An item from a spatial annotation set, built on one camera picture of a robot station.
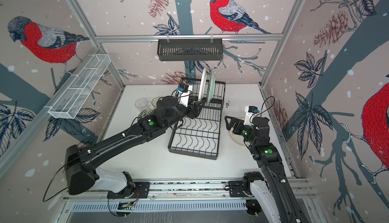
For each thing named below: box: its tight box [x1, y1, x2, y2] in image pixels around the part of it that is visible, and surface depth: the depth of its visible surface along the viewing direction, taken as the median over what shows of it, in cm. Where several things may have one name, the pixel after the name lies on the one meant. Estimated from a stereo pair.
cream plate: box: [227, 130, 246, 146], surface depth 90 cm
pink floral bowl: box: [137, 109, 153, 122], surface depth 97 cm
